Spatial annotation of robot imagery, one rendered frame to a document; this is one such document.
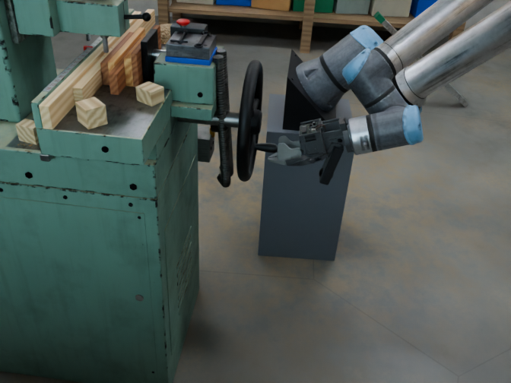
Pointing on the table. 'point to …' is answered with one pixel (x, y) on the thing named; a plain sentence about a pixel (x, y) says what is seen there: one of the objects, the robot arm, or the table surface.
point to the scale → (71, 65)
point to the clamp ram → (150, 52)
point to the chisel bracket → (93, 17)
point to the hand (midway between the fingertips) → (274, 160)
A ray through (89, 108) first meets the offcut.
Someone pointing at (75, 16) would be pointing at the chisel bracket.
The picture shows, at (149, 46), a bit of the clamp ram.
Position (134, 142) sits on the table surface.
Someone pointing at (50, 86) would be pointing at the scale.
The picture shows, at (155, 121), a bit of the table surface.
